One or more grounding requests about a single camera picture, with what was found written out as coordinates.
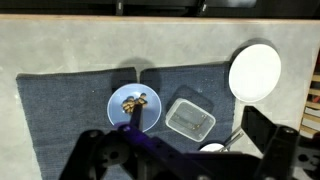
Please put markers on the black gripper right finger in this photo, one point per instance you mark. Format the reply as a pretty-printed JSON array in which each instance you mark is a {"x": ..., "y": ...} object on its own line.
[{"x": 258, "y": 127}]

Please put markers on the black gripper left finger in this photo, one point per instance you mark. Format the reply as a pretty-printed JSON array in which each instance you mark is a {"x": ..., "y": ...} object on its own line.
[{"x": 136, "y": 117}]

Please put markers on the brown cookie pieces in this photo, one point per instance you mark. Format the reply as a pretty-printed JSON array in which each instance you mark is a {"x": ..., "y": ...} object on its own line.
[{"x": 129, "y": 103}]

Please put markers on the light blue bowl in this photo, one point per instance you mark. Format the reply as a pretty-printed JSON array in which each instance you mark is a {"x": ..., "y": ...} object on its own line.
[{"x": 151, "y": 112}]

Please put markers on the clear plastic lunch box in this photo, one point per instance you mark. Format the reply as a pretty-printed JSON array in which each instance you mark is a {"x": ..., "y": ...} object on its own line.
[{"x": 189, "y": 120}]

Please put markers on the metal spoon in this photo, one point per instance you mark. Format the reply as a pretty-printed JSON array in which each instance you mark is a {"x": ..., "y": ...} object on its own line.
[{"x": 235, "y": 136}]

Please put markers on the small white saucer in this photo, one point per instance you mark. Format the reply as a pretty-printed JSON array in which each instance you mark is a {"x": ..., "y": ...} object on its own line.
[{"x": 214, "y": 147}]

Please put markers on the large white plate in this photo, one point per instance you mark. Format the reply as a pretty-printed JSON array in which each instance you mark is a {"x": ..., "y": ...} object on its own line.
[{"x": 254, "y": 73}]

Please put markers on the dark blue placemat right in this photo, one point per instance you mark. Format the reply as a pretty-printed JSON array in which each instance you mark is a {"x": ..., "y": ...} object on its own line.
[{"x": 204, "y": 85}]

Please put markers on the dark blue placemat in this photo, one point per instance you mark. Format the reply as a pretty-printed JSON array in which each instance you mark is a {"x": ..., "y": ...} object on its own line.
[
  {"x": 204, "y": 85},
  {"x": 59, "y": 107}
]

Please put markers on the dark blue placemat left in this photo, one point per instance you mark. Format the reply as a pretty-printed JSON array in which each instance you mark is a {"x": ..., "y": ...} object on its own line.
[{"x": 59, "y": 107}]

